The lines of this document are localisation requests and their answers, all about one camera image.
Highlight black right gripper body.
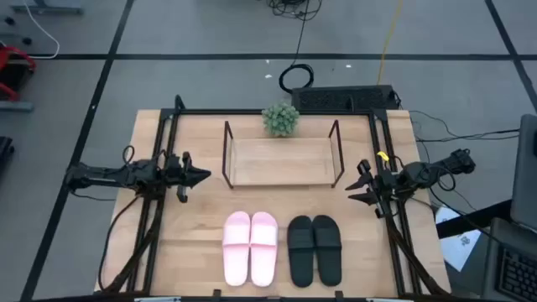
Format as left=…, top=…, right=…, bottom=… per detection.
left=356, top=159, right=399, bottom=220

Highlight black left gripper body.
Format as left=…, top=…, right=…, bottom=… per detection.
left=164, top=151, right=199, bottom=204

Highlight black slide sandal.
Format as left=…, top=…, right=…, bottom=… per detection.
left=312, top=214, right=343, bottom=288
left=286, top=215, right=315, bottom=289

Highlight pink slide sandal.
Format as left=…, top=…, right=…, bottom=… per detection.
left=250, top=211, right=279, bottom=289
left=222, top=211, right=252, bottom=288

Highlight green succulent plant in pot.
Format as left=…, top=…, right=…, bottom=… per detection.
left=261, top=102, right=300, bottom=138

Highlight black beam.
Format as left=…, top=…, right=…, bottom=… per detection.
left=435, top=198, right=514, bottom=240

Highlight white paper sheet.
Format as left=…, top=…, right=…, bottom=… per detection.
left=435, top=206, right=482, bottom=273

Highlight grey desk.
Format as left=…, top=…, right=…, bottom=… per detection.
left=480, top=216, right=537, bottom=302

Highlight grey monitor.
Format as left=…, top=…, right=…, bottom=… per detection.
left=509, top=113, right=537, bottom=234

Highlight black keyboard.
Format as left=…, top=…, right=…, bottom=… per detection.
left=494, top=246, right=537, bottom=302

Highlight grey metal desk foot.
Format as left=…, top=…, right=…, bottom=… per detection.
left=0, top=100, right=34, bottom=112
left=8, top=0, right=84, bottom=16

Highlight black chair base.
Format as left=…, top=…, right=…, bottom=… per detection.
left=0, top=136, right=16, bottom=169

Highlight red and black cart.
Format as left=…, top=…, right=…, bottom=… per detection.
left=0, top=44, right=38, bottom=102

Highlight black metal rig frame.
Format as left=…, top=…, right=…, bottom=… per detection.
left=95, top=94, right=453, bottom=299

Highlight wooden shelf with metal frame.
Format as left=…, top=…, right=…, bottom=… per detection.
left=221, top=119, right=346, bottom=190

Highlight thin black floor cables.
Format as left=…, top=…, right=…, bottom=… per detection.
left=409, top=109, right=521, bottom=143

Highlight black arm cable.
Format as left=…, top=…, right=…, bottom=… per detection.
left=97, top=195, right=142, bottom=294

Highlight coiled black cable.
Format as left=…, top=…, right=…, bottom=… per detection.
left=278, top=18, right=315, bottom=95

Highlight yellow cable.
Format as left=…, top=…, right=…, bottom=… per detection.
left=376, top=0, right=404, bottom=85

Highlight tangled black cable bundle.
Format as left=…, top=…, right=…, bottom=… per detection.
left=266, top=0, right=324, bottom=22

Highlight white cable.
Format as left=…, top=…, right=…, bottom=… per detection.
left=23, top=0, right=60, bottom=60

